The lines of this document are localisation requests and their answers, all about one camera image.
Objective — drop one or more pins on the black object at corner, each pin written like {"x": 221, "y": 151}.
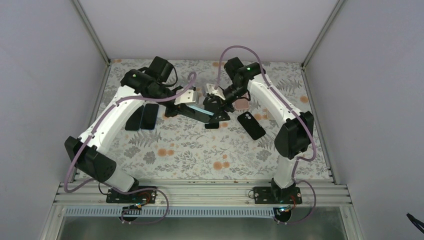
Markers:
{"x": 416, "y": 222}

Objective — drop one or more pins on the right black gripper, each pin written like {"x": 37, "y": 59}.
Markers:
{"x": 223, "y": 104}

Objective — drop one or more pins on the black mounting plate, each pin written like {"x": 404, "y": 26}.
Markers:
{"x": 263, "y": 195}
{"x": 130, "y": 195}

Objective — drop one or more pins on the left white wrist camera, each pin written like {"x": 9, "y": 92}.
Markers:
{"x": 189, "y": 97}

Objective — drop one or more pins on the dark blue phone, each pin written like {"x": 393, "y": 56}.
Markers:
{"x": 149, "y": 116}

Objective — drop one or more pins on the black phone case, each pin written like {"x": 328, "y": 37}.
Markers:
{"x": 251, "y": 125}

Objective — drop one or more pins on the black phone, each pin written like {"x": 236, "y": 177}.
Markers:
{"x": 212, "y": 126}

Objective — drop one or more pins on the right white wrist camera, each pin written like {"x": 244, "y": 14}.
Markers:
{"x": 211, "y": 90}

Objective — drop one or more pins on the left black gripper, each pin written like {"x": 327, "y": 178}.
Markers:
{"x": 181, "y": 108}

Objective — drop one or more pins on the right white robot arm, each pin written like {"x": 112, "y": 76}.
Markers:
{"x": 295, "y": 126}

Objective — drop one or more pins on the aluminium rail base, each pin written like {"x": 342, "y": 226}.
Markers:
{"x": 183, "y": 198}

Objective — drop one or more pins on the pink phone case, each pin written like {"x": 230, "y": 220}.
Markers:
{"x": 242, "y": 103}

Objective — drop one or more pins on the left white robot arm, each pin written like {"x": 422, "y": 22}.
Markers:
{"x": 88, "y": 151}

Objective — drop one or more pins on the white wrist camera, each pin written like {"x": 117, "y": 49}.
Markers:
{"x": 189, "y": 97}
{"x": 211, "y": 90}

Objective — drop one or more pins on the phone with beige case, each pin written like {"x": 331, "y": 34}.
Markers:
{"x": 133, "y": 124}

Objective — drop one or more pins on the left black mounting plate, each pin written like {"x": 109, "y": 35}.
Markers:
{"x": 130, "y": 195}

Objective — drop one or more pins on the beige phone case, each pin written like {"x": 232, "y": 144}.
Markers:
{"x": 268, "y": 115}

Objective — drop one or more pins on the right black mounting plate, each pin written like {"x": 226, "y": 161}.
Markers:
{"x": 263, "y": 195}

